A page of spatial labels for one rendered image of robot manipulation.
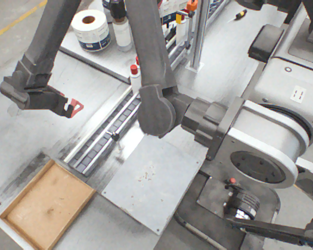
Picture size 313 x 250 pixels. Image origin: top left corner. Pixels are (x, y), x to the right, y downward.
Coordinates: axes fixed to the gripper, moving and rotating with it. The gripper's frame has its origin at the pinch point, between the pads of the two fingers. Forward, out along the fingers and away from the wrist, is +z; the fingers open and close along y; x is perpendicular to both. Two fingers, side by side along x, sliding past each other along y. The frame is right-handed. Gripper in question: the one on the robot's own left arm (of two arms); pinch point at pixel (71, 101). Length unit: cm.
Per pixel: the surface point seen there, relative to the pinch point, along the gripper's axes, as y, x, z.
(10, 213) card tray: 10, 56, -2
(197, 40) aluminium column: -17, -44, 56
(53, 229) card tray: -10, 52, 1
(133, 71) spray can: -4.0, -17.5, 27.3
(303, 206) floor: -123, 29, 130
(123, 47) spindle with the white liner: 23, -26, 56
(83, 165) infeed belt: -4.4, 28.6, 14.7
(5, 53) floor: 218, 30, 122
